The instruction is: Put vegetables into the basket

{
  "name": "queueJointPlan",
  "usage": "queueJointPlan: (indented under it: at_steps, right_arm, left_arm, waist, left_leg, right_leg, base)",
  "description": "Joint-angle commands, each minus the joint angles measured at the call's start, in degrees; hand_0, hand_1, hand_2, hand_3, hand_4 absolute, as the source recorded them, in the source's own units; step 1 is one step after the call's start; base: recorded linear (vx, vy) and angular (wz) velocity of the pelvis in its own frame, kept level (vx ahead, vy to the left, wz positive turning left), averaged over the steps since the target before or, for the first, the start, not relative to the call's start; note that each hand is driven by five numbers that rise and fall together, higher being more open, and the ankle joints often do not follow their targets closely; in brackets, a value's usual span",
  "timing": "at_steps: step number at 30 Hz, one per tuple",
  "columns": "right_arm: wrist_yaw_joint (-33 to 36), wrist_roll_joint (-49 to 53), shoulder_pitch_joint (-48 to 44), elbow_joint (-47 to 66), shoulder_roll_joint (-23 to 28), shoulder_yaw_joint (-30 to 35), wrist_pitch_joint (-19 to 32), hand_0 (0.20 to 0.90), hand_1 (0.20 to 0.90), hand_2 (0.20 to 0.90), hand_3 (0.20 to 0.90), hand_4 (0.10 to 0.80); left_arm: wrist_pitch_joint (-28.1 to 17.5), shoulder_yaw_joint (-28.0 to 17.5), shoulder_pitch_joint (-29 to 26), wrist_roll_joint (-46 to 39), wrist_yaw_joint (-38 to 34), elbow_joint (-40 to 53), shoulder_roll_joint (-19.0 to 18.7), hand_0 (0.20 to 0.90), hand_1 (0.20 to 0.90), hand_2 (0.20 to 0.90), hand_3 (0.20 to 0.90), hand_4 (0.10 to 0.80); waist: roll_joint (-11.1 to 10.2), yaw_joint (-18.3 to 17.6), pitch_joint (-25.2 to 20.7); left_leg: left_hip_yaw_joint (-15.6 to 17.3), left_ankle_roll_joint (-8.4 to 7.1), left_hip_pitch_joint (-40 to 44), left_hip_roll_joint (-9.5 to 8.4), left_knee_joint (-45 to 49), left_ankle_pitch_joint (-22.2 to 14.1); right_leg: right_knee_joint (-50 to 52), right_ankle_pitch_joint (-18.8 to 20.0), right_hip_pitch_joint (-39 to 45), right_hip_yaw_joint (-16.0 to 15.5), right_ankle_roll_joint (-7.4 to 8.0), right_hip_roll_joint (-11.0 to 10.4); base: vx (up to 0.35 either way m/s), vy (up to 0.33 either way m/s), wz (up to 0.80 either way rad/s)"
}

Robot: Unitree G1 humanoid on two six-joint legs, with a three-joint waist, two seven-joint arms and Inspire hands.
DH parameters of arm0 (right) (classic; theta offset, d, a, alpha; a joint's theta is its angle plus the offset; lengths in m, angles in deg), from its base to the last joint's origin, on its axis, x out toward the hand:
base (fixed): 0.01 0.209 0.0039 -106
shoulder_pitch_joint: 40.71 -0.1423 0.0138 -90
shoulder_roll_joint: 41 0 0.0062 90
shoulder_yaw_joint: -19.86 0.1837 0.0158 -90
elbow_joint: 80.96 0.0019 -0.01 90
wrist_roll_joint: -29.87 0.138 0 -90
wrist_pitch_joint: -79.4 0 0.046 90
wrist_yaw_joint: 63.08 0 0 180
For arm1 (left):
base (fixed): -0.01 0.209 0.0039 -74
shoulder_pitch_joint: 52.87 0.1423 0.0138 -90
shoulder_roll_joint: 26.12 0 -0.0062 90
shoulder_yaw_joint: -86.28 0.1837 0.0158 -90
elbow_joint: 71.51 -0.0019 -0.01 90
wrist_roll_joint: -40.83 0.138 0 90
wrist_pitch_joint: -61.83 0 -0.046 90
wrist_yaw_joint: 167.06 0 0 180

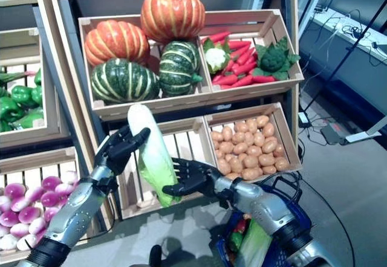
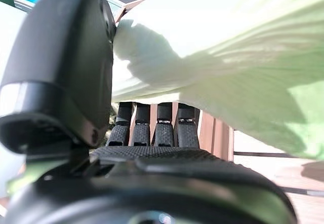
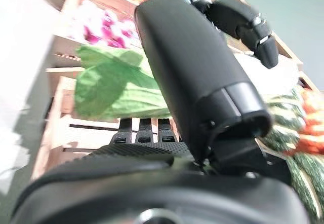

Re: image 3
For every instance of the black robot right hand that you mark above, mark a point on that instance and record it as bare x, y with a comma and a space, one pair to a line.
189, 69

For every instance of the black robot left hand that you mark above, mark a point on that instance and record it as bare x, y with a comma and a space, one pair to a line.
233, 16

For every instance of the green white napa cabbage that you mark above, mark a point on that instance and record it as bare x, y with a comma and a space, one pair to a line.
114, 89

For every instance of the purple white turnip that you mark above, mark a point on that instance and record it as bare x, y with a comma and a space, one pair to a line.
124, 40
92, 34

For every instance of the green striped pumpkin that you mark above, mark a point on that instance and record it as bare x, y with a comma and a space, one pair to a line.
283, 122
306, 188

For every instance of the orange striped pumpkin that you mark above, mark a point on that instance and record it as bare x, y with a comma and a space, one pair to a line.
312, 117

